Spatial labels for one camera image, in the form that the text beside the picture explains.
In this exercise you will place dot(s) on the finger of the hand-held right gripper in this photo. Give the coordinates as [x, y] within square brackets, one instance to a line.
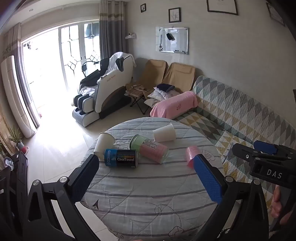
[264, 146]
[242, 153]

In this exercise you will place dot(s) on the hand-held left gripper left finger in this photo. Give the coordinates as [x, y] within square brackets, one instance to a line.
[81, 180]

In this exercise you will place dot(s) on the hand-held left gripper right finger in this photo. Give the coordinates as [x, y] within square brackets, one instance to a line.
[209, 180]

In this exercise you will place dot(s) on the pink plastic cup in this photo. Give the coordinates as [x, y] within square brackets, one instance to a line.
[192, 154]

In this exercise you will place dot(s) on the white paper cup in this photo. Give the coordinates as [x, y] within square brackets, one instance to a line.
[104, 143]

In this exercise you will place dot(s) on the white plastic cup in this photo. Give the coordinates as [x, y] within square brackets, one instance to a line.
[164, 133]

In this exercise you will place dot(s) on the clear bottle with pink towel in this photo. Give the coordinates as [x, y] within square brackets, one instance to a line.
[150, 148]

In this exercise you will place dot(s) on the person's right hand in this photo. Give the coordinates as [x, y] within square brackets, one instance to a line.
[276, 201]

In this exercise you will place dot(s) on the sofa with triangle-patterned cover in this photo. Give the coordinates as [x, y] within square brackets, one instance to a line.
[233, 111]

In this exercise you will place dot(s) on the blue and black can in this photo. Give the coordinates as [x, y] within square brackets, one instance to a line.
[121, 158]

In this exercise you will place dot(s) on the potted green plant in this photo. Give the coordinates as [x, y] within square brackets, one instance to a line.
[17, 139]

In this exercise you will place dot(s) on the pink towel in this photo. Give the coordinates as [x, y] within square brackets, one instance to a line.
[173, 105]

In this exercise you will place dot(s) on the white massage chair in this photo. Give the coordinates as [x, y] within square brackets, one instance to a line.
[108, 90]

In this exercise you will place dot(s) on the white printed pillow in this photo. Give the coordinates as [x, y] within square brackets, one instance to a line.
[166, 95]

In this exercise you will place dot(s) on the beige folding chair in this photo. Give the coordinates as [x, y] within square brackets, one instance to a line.
[151, 71]
[179, 75]

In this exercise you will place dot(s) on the navy folded cloth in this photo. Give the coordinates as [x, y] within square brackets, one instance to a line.
[165, 87]

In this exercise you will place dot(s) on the white standing air conditioner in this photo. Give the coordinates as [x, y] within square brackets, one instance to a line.
[16, 97]

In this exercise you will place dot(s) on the brown papers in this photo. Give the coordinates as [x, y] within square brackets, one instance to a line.
[136, 89]

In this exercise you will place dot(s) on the black chair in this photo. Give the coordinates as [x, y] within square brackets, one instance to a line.
[89, 68]

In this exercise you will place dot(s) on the grey striped curtain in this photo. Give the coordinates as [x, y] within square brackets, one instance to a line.
[113, 30]
[22, 76]

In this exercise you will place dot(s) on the white cloth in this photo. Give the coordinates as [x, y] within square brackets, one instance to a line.
[114, 60]

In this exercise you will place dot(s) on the glass sliding door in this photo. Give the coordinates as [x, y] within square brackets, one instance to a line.
[69, 55]

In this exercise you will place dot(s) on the whiteboard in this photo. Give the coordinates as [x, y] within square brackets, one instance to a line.
[179, 44]

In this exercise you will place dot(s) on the black board eraser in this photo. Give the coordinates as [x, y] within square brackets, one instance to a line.
[170, 36]

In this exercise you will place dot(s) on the tilted black picture frame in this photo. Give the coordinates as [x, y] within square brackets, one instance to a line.
[275, 14]

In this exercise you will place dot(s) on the large black picture frame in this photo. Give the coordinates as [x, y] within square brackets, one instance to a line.
[222, 6]

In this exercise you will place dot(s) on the white wall device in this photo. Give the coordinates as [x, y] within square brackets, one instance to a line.
[130, 36]

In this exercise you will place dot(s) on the square black picture frame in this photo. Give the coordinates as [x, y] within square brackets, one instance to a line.
[174, 15]

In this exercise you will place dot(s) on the small black picture frame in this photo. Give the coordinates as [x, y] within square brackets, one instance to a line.
[143, 7]

